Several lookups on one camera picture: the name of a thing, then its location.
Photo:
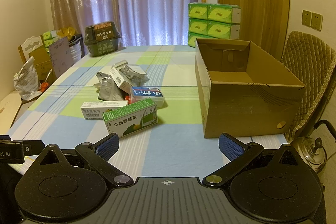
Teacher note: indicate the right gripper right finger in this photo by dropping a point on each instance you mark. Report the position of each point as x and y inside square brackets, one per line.
[230, 147]

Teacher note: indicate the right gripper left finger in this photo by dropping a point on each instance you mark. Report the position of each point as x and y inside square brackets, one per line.
[108, 146]

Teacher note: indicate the green white medicine box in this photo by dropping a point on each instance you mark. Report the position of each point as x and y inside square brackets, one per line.
[131, 118]

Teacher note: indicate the silver foil pouch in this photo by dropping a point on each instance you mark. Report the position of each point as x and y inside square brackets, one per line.
[108, 90]

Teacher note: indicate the clear box blue label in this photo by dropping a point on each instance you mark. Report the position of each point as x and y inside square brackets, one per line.
[139, 93]

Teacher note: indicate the white adapter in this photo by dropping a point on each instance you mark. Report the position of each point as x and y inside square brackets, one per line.
[127, 75]

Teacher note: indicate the open cardboard box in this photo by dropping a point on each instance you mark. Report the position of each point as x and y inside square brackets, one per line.
[243, 90]

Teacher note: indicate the white plastic bag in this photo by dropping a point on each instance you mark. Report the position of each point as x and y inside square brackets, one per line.
[26, 81]

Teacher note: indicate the steel kettle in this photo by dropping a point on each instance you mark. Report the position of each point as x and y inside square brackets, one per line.
[312, 150]

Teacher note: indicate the cardboard sheet purple paper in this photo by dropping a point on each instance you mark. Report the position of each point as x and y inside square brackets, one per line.
[50, 66]

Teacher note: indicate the white chair back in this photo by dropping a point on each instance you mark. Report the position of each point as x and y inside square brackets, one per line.
[30, 45]

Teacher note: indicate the quilted brown chair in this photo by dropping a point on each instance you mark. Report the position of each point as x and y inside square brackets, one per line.
[313, 62]

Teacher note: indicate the stack of green tissue packs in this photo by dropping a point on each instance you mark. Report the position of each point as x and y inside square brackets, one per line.
[217, 21]

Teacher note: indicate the double wall socket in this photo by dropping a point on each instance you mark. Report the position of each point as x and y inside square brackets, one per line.
[312, 20]

